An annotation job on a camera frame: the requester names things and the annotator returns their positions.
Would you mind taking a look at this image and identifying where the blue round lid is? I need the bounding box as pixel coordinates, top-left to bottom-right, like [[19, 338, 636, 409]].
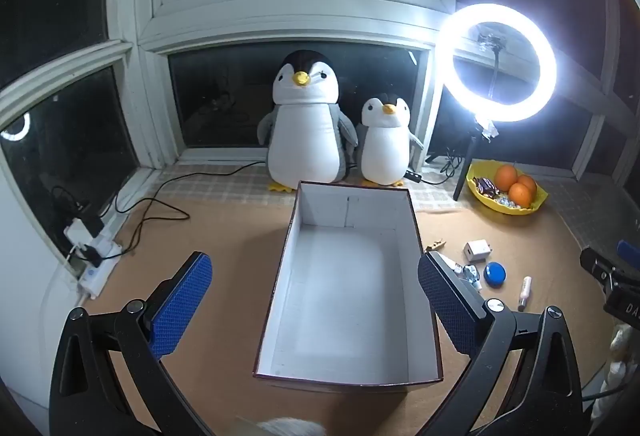
[[484, 262, 507, 288]]

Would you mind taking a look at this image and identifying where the white cardboard box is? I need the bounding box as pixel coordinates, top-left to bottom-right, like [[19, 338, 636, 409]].
[[252, 181, 445, 394]]

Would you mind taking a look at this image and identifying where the black cable bundle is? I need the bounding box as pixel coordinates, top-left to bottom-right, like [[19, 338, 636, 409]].
[[51, 185, 101, 223]]

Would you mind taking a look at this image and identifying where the tangled black cable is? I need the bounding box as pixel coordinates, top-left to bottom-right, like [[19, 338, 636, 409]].
[[422, 148, 471, 187]]

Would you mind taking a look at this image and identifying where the pile of wrapped candies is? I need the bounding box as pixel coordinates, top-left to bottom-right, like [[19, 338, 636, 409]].
[[474, 177, 516, 208]]

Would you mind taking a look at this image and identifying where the long black cable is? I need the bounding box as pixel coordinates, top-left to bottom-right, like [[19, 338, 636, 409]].
[[100, 160, 268, 257]]

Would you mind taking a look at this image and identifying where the white fluffy fabric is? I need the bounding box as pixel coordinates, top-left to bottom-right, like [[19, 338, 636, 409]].
[[235, 416, 326, 436]]

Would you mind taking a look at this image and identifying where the white ring light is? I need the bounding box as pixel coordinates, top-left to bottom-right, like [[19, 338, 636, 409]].
[[437, 3, 558, 123]]

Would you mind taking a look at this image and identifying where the white window frame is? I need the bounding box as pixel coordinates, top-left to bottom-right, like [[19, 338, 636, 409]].
[[0, 0, 640, 197]]

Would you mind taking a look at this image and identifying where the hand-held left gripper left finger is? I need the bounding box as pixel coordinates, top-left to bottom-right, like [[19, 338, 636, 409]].
[[48, 252, 216, 436]]

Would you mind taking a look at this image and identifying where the white plug-in adapter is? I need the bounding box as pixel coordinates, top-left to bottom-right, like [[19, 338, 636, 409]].
[[464, 240, 491, 263]]

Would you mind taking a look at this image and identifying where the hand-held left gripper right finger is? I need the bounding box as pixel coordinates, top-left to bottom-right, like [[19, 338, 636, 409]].
[[417, 251, 586, 436]]

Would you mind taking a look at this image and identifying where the white power strip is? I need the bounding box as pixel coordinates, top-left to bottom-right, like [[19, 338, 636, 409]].
[[64, 217, 123, 301]]

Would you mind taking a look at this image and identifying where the large penguin plush toy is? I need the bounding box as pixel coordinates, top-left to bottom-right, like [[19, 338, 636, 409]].
[[256, 49, 360, 193]]

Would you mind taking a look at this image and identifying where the checked cloth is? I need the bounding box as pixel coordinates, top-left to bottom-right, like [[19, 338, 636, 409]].
[[150, 161, 631, 237]]

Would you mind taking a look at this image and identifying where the person's right hand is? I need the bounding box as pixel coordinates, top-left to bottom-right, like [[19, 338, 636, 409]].
[[606, 325, 632, 418]]

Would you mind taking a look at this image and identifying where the small penguin plush toy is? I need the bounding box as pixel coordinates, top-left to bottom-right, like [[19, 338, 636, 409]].
[[356, 93, 425, 188]]

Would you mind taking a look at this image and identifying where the white charger block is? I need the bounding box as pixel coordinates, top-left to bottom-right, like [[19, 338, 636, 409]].
[[64, 218, 91, 244]]

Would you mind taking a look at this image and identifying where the small pink bottle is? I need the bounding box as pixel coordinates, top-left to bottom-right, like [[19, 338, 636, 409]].
[[517, 276, 533, 312]]

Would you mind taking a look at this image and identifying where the yellow fruit dish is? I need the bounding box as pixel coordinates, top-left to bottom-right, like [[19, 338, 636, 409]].
[[466, 160, 549, 216]]

